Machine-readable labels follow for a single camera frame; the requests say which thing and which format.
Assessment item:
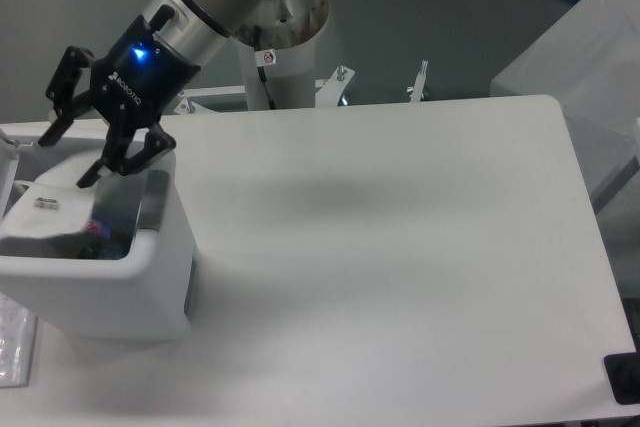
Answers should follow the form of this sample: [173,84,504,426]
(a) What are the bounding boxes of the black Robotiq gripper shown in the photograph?
[38,14,200,189]

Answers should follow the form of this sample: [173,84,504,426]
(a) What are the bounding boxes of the black device at table edge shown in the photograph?
[604,352,639,405]

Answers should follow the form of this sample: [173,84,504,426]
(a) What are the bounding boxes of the white side table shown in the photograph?
[490,0,639,211]

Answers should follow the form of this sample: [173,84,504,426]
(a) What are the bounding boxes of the clear plastic sheet packet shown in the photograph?
[1,294,38,389]

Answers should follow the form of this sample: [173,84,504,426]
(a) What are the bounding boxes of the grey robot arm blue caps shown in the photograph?
[38,0,263,189]

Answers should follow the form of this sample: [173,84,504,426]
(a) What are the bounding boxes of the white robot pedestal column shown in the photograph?
[234,0,329,85]

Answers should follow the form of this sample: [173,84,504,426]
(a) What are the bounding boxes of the trash inside bin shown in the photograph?
[77,237,126,261]

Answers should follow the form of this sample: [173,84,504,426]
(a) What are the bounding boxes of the clear crushed plastic bottle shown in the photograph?
[84,217,132,247]

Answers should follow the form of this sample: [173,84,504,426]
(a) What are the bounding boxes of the white plastic wrapper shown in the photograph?
[1,149,98,240]

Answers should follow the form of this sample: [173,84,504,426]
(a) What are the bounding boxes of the black cable on pedestal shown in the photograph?
[251,24,277,110]

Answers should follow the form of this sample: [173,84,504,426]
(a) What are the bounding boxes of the white pedestal base frame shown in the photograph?
[172,59,431,116]

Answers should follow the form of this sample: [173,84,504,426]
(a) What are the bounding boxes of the white trash can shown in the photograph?
[1,125,197,341]

